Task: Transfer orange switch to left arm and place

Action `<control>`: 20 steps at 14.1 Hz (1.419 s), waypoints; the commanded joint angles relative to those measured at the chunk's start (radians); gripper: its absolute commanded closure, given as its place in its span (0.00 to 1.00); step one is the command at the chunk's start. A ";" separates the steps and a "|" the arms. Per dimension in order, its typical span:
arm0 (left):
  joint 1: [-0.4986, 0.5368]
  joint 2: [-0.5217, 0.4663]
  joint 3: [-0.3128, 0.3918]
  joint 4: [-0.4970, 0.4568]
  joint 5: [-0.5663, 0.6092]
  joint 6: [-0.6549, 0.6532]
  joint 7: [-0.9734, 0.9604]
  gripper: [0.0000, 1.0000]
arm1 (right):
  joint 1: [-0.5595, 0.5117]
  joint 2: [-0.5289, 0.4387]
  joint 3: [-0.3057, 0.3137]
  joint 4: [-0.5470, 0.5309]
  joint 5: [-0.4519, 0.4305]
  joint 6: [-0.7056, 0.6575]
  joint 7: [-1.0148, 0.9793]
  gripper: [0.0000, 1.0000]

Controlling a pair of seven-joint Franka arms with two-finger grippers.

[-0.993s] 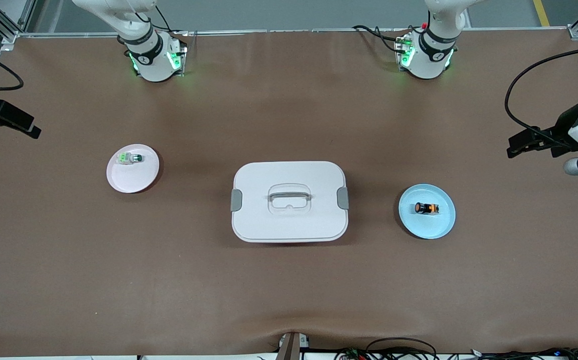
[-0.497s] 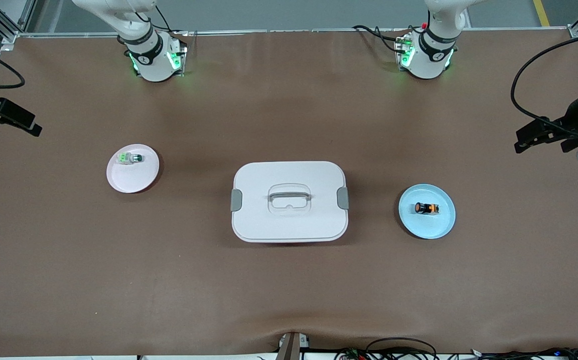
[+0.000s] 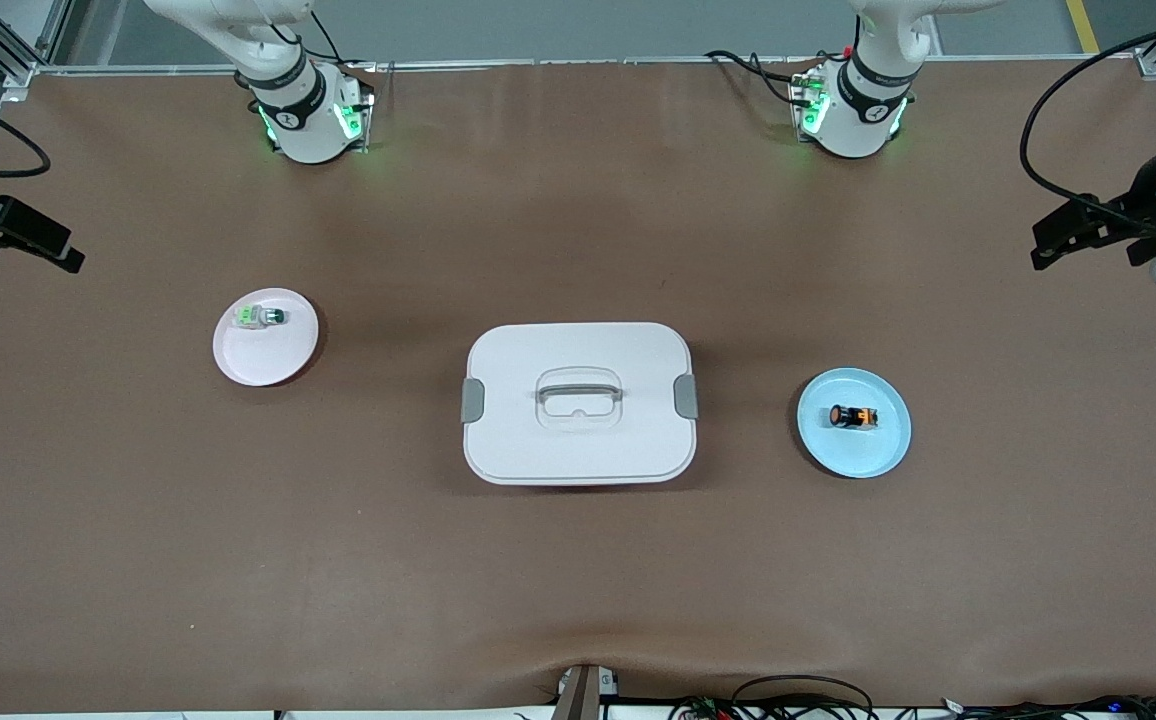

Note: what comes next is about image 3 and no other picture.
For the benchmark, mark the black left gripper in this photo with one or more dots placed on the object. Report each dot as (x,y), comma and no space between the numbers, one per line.
(1130,213)

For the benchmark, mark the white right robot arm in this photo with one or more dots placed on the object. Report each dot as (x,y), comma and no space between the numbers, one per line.
(308,130)

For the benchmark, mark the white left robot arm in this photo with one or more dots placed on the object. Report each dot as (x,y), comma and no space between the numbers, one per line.
(863,120)

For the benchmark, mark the white lidded storage box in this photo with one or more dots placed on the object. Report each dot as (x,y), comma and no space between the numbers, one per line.
(578,450)

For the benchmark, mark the pink round plate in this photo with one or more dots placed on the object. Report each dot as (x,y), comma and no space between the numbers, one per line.
(278,360)

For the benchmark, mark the light blue round plate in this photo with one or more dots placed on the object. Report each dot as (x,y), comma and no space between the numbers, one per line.
(853,455)

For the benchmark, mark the brown table mat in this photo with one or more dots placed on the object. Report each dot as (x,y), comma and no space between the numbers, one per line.
(578,580)

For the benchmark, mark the green push-button switch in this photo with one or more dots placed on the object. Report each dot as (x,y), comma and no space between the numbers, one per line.
(256,317)

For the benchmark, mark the metal table edge rail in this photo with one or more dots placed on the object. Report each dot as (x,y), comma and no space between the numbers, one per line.
(538,63)

